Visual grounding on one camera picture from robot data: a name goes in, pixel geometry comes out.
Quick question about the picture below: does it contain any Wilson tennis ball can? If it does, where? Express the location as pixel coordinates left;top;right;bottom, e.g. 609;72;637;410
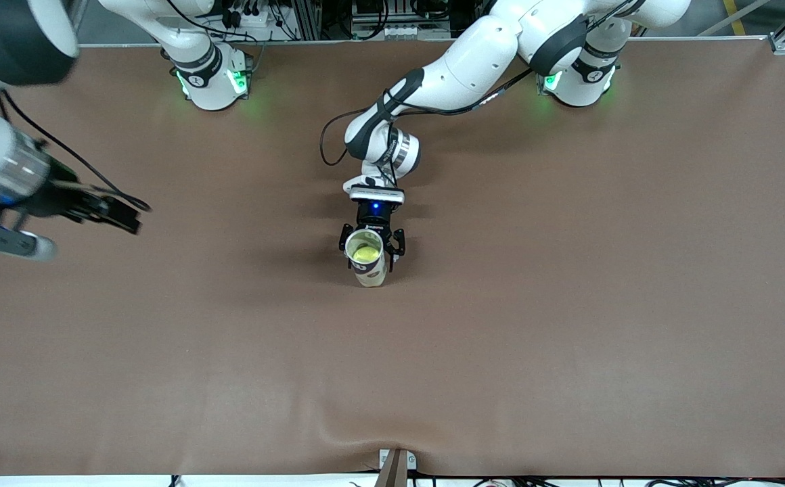
345;229;391;288

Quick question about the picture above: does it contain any brown table mat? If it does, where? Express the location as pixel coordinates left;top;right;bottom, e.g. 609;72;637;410
0;37;785;478

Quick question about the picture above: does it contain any white power strip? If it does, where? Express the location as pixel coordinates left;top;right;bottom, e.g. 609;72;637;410
220;3;275;29

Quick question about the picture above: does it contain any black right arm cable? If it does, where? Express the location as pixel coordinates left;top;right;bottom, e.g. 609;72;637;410
0;88;153;214

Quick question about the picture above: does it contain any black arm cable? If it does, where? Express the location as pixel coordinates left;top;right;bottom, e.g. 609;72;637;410
320;61;549;204
0;88;153;214

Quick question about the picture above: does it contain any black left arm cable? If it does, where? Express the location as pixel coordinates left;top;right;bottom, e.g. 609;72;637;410
320;61;549;204

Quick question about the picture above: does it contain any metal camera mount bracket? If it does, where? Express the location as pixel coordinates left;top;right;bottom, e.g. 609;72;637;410
378;448;418;487

